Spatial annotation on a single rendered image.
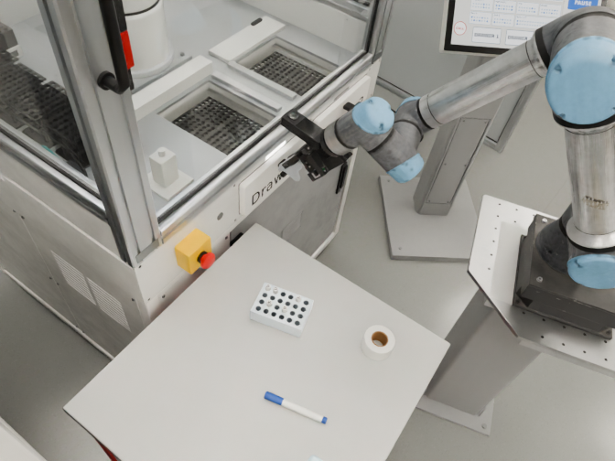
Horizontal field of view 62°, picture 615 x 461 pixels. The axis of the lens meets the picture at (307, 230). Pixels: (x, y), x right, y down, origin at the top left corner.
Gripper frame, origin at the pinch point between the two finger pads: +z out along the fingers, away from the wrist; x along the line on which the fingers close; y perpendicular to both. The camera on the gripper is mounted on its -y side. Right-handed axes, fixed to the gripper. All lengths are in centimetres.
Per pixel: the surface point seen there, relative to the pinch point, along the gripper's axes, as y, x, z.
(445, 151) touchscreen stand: 43, 90, 27
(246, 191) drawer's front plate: -0.8, -13.6, 1.0
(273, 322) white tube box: 24.9, -32.2, -1.8
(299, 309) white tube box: 26.8, -26.4, -4.6
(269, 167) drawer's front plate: -1.5, -4.7, 0.0
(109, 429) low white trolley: 17, -69, 7
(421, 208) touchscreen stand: 64, 90, 56
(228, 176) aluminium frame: -6.6, -18.2, -4.5
